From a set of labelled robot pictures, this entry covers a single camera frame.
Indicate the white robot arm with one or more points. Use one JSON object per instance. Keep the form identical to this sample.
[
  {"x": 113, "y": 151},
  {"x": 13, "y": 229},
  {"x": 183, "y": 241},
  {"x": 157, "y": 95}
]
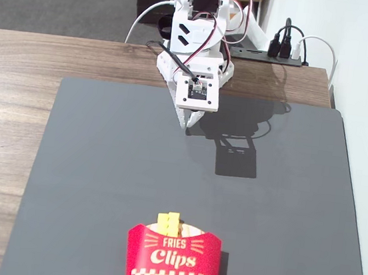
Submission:
[{"x": 197, "y": 28}]

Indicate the yellow fry clip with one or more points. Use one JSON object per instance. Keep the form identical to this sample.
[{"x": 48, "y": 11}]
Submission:
[
  {"x": 161, "y": 223},
  {"x": 173, "y": 223}
]

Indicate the red fries clips box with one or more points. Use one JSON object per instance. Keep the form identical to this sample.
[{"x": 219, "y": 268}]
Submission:
[{"x": 172, "y": 263}]

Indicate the grey rectangular mat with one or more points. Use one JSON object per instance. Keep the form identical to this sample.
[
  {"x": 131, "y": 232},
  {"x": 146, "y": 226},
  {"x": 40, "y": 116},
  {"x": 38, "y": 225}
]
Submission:
[{"x": 132, "y": 171}]

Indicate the white-framed gripper camera board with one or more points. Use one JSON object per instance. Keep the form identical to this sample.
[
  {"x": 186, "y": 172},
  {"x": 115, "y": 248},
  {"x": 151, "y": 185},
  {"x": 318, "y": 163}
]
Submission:
[{"x": 197, "y": 94}]

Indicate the black usb hub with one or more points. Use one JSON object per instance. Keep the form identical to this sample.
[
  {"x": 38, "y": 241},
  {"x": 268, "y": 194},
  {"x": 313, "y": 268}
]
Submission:
[{"x": 251, "y": 55}]

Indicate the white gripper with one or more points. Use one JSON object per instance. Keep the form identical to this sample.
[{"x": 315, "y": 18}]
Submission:
[{"x": 186, "y": 118}]

